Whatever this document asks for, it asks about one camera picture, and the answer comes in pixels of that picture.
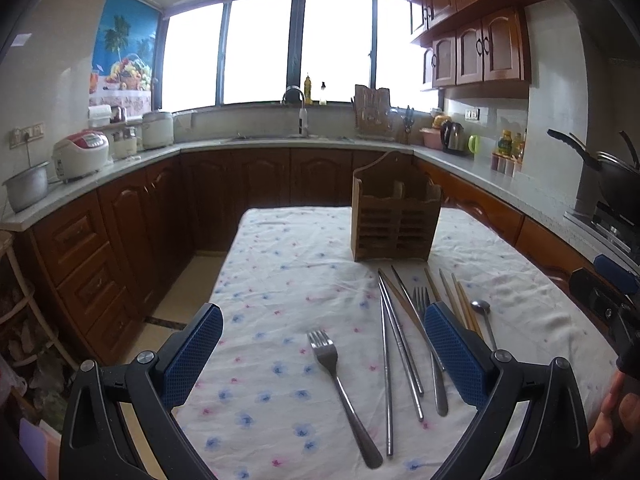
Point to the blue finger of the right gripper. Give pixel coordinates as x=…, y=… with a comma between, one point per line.
x=626, y=282

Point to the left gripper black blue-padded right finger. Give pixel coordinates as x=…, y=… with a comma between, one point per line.
x=552, y=442

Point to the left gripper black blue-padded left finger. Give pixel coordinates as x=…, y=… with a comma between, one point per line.
x=96, y=442

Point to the steel chopstick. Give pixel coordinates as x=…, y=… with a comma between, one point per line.
x=404, y=290
x=403, y=348
x=388, y=395

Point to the person's right hand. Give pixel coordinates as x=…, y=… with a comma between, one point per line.
x=624, y=405

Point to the black wok on stove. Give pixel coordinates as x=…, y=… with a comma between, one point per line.
x=618, y=181

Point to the steel spoon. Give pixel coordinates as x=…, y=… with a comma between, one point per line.
x=482, y=307

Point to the oil bottles group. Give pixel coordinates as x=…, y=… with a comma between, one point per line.
x=508, y=155

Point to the lower wooden cabinets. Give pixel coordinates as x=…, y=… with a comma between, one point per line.
x=105, y=258

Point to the wooden cabinets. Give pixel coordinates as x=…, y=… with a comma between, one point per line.
x=105, y=258
x=478, y=47

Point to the green cup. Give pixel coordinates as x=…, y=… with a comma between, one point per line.
x=474, y=144

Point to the steel fork behind finger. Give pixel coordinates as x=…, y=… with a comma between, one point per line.
x=420, y=298

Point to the brown wooden chopstick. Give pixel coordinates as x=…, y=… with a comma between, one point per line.
x=402, y=300

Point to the steel electric kettle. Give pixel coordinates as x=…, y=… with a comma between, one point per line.
x=452, y=137

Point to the wooden utensil caddy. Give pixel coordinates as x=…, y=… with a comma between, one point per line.
x=395, y=210

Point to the white floral tablecloth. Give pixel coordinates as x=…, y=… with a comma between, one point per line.
x=264, y=408

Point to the steel fork near centre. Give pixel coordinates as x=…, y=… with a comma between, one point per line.
x=326, y=354

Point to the metal pot on counter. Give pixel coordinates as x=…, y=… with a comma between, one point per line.
x=28, y=187

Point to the white red rice cooker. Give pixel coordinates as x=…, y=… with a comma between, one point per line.
x=80, y=154

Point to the wooden cutting board rack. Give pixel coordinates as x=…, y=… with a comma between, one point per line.
x=372, y=111

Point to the upper wooden cabinets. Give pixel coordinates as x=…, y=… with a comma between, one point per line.
x=478, y=47

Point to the small white blender appliance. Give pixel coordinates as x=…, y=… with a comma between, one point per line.
x=125, y=143

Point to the yellow bottle on sill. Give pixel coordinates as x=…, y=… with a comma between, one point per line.
x=307, y=90

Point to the fruit poster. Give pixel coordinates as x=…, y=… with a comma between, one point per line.
x=123, y=56

